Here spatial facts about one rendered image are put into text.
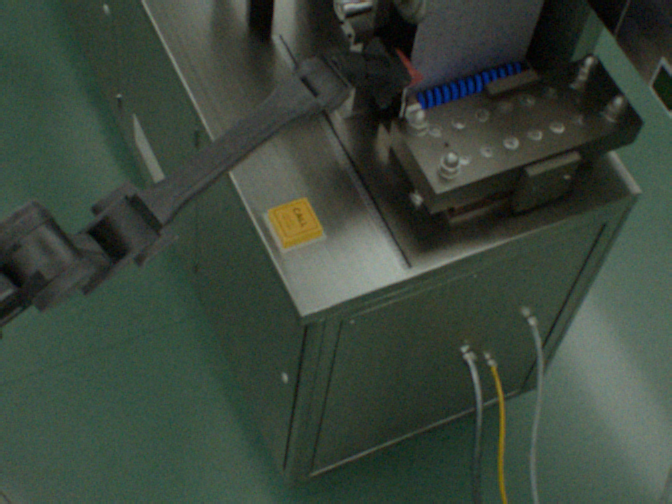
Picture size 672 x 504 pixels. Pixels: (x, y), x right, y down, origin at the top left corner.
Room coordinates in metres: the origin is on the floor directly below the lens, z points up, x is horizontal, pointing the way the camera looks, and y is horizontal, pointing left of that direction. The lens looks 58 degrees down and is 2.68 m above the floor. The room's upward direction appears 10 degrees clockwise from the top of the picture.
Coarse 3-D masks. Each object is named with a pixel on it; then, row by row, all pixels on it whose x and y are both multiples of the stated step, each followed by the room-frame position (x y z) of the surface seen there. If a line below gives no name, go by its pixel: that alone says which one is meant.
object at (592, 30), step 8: (592, 16) 1.75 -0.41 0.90; (584, 24) 1.75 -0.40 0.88; (592, 24) 1.76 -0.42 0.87; (600, 24) 1.77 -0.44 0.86; (584, 32) 1.75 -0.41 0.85; (592, 32) 1.76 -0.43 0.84; (600, 32) 1.77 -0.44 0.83; (584, 40) 1.75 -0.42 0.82; (592, 40) 1.77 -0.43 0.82; (576, 48) 1.75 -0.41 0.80; (584, 48) 1.76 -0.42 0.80; (592, 48) 1.77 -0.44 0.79; (576, 56) 1.75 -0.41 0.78
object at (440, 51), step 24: (528, 0) 1.48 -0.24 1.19; (456, 24) 1.40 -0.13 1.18; (480, 24) 1.43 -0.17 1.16; (504, 24) 1.46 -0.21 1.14; (528, 24) 1.49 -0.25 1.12; (432, 48) 1.38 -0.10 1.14; (456, 48) 1.41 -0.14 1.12; (480, 48) 1.44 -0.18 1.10; (504, 48) 1.47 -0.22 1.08; (432, 72) 1.39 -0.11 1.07; (456, 72) 1.42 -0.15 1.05; (480, 72) 1.45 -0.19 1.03; (408, 96) 1.37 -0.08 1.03
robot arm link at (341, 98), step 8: (312, 56) 1.26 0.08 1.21; (320, 56) 1.28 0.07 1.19; (328, 64) 1.27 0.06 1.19; (336, 72) 1.26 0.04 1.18; (344, 80) 1.25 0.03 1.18; (352, 88) 1.25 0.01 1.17; (336, 96) 1.21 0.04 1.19; (344, 96) 1.22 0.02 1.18; (328, 104) 1.20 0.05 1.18; (336, 104) 1.20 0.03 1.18; (320, 112) 1.27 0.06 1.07
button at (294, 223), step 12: (288, 204) 1.18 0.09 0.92; (300, 204) 1.18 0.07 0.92; (276, 216) 1.15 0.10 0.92; (288, 216) 1.16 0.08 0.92; (300, 216) 1.16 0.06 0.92; (312, 216) 1.16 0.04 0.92; (276, 228) 1.13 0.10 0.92; (288, 228) 1.13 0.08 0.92; (300, 228) 1.14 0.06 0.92; (312, 228) 1.14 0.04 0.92; (288, 240) 1.11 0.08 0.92; (300, 240) 1.12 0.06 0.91
